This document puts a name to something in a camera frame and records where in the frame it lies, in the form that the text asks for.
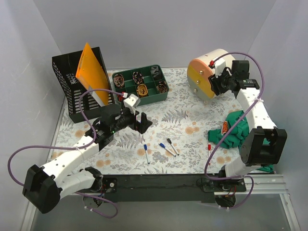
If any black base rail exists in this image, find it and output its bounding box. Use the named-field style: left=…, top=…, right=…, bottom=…
left=101, top=174, right=246, bottom=203

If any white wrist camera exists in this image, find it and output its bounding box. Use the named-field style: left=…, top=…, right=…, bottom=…
left=209, top=58, right=226, bottom=78
left=122, top=92, right=141, bottom=115

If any blue cap marker left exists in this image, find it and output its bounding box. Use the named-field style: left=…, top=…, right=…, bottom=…
left=143, top=144, right=150, bottom=164

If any orange plastic folder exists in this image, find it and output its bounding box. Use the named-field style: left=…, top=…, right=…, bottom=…
left=75, top=42, right=110, bottom=106

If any aluminium frame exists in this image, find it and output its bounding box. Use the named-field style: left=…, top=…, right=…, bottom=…
left=22, top=175, right=300, bottom=231

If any black mesh file holder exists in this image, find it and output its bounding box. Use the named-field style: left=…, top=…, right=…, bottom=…
left=52, top=47, right=115, bottom=123

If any green cloth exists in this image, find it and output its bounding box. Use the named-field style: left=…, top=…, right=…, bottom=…
left=207, top=110, right=275, bottom=173

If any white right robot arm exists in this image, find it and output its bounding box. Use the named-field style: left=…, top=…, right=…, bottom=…
left=205, top=62, right=287, bottom=191

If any green compartment tray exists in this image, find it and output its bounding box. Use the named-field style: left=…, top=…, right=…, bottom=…
left=112, top=64, right=169, bottom=106

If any black cap marker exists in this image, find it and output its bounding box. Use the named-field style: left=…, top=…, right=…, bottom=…
left=167, top=138, right=179, bottom=156

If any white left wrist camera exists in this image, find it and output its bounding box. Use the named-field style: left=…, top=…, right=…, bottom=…
left=122, top=92, right=141, bottom=115

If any blue cap marker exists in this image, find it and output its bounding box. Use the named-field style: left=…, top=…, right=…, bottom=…
left=159, top=143, right=176, bottom=157
left=143, top=144, right=150, bottom=164

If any blue cap marker middle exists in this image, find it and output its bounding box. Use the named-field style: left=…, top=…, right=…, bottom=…
left=159, top=143, right=176, bottom=157

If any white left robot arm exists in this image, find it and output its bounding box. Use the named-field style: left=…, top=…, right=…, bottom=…
left=23, top=104, right=152, bottom=214

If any cream cylindrical drawer box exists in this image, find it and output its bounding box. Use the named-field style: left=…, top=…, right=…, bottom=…
left=187, top=49, right=235, bottom=101

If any red cap marker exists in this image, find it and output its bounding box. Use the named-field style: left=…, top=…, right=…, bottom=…
left=207, top=143, right=211, bottom=166

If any floral table mat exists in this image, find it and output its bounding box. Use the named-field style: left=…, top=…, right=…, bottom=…
left=47, top=68, right=260, bottom=175

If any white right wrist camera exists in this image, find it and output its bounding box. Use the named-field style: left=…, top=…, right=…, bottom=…
left=209, top=58, right=226, bottom=78

